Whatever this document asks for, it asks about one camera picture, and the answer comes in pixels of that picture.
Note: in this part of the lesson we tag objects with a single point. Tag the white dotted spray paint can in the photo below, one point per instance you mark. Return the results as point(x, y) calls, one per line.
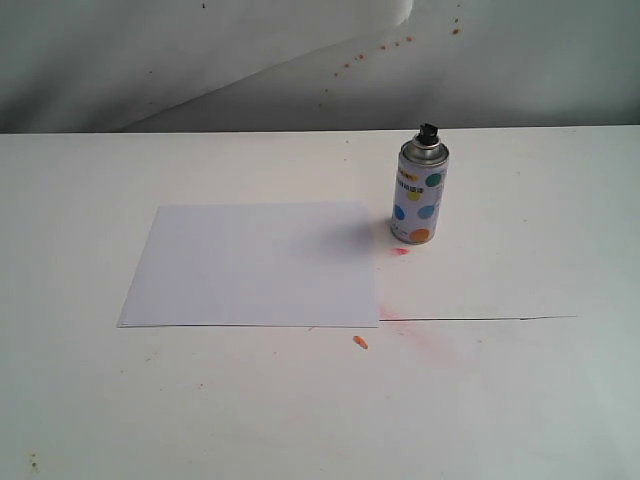
point(420, 178)

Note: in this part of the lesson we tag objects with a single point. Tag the white paper sheet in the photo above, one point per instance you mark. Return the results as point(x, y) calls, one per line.
point(305, 264)

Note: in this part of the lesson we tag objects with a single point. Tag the white backdrop sheet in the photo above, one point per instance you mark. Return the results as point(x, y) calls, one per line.
point(213, 66)

